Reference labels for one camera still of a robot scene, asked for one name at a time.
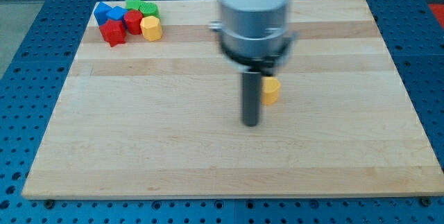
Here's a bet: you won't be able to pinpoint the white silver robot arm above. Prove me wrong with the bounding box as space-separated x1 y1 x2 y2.
210 0 298 127

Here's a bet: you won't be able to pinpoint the yellow heart block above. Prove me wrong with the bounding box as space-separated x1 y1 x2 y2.
262 76 281 105

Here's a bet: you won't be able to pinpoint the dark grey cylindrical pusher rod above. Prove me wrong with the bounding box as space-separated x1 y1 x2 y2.
241 70 262 127

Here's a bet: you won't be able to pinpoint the light wooden board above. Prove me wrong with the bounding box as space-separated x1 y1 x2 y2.
22 0 443 200

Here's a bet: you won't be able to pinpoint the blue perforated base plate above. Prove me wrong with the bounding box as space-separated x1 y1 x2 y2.
1 0 443 223

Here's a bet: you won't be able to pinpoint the red star block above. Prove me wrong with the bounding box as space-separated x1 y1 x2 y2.
99 19 126 47

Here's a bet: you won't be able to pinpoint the blue triangular block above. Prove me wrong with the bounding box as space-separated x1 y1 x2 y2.
93 1 112 26

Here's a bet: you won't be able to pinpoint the blue cube block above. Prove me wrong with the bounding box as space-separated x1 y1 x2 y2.
105 6 128 21

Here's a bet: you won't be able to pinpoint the yellow hexagon block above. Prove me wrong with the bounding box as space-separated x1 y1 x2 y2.
140 16 163 42

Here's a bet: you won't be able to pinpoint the red cylinder block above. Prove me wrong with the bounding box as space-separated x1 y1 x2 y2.
123 10 143 35

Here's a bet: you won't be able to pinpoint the green star block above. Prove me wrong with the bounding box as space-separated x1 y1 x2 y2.
125 0 142 10

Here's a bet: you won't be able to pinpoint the green cylinder block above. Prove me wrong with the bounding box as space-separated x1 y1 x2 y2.
139 1 160 18

